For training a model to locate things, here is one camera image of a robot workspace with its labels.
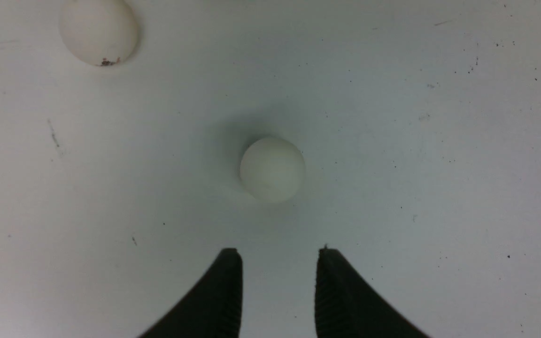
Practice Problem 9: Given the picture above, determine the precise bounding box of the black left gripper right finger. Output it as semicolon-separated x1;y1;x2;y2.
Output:
314;246;427;338

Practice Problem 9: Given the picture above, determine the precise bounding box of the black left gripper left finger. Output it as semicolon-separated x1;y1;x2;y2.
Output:
141;248;243;338

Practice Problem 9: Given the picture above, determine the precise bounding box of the white ping-pong ball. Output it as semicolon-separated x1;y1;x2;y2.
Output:
239;137;306;203
59;0;139;67

